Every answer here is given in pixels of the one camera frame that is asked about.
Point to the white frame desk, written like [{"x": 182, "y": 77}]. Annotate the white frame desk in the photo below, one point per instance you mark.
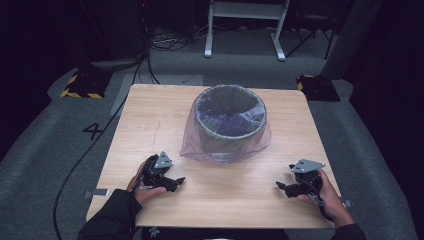
[{"x": 246, "y": 10}]

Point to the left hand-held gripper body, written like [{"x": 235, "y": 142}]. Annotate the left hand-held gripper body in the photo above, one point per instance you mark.
[{"x": 155, "y": 173}]

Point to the grey flat tab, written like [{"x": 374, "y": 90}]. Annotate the grey flat tab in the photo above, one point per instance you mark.
[
  {"x": 96, "y": 193},
  {"x": 346, "y": 203}
]

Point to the dark chair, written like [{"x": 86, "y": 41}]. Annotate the dark chair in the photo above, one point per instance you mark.
[{"x": 310, "y": 30}]

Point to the green plastic bin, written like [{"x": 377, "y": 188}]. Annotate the green plastic bin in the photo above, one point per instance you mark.
[{"x": 213, "y": 141}]

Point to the purple plastic bag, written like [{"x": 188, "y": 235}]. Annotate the purple plastic bag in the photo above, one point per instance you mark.
[{"x": 230, "y": 125}]

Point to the black yellow striped base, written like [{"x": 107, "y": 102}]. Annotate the black yellow striped base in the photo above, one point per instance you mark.
[
  {"x": 318, "y": 88},
  {"x": 85, "y": 86}
]

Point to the grey column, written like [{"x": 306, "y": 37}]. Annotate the grey column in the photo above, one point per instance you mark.
[{"x": 350, "y": 40}]

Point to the person's left hand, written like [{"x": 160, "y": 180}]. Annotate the person's left hand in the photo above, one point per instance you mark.
[{"x": 143, "y": 195}]

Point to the black stand with grey foot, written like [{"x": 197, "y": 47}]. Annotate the black stand with grey foot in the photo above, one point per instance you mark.
[{"x": 115, "y": 63}]

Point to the person's right hand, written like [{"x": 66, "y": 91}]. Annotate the person's right hand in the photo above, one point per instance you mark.
[{"x": 333, "y": 208}]

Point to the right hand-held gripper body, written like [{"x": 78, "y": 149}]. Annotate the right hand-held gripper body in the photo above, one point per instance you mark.
[{"x": 308, "y": 181}]

